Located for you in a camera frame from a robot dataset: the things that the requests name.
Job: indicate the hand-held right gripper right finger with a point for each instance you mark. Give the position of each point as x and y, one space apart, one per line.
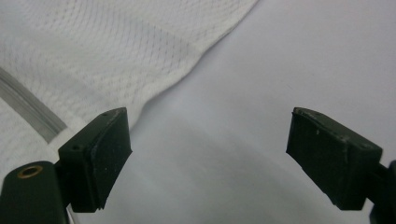
330 158

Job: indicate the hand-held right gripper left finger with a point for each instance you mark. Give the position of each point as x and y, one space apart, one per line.
93 161

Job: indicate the white mesh garment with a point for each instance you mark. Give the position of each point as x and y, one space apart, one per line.
93 56

